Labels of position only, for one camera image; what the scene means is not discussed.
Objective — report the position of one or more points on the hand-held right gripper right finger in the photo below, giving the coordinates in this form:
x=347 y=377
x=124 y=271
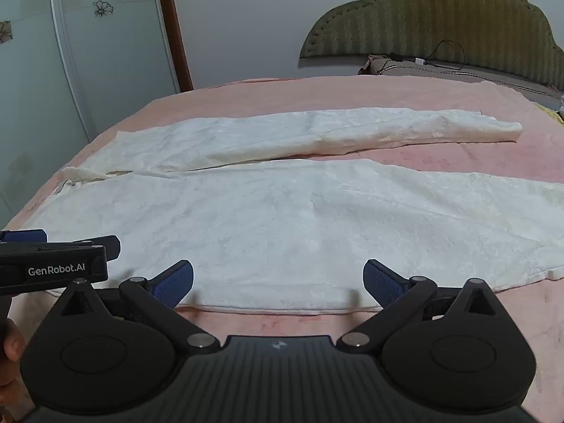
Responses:
x=382 y=285

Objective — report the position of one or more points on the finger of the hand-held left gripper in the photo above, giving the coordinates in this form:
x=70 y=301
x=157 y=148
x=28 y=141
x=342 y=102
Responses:
x=108 y=246
x=24 y=236

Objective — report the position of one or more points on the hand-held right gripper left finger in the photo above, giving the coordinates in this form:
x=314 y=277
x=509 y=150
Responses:
x=174 y=285

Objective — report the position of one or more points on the white pants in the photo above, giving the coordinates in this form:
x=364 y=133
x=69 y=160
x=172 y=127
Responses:
x=286 y=220

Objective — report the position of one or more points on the person's left hand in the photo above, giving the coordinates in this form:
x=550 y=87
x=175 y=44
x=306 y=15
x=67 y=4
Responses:
x=11 y=343

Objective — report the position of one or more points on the pink blanket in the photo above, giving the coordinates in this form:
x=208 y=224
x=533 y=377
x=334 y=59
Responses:
x=440 y=158

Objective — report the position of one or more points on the flower print wardrobe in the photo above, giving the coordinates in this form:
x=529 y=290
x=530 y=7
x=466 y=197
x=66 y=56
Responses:
x=110 y=75

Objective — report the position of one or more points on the yellow cloth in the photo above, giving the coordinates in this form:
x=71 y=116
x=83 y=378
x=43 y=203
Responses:
x=550 y=114

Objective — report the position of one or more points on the olive padded headboard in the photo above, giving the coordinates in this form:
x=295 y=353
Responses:
x=440 y=13

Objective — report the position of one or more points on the brown wooden door frame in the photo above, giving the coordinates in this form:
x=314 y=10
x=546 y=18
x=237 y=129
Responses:
x=176 y=31

